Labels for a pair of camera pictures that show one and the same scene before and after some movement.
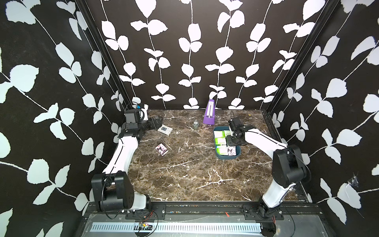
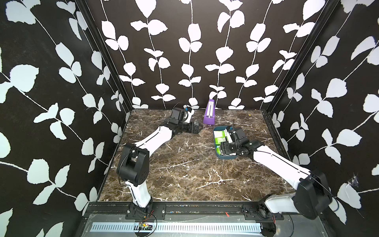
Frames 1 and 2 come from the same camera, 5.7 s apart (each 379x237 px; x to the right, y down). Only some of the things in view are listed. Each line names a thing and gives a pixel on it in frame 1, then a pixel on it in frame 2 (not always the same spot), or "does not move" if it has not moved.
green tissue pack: x=222 y=150 does not move
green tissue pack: x=220 y=142 does not move
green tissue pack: x=219 y=134 does not move
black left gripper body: x=151 y=124 to x=195 y=128
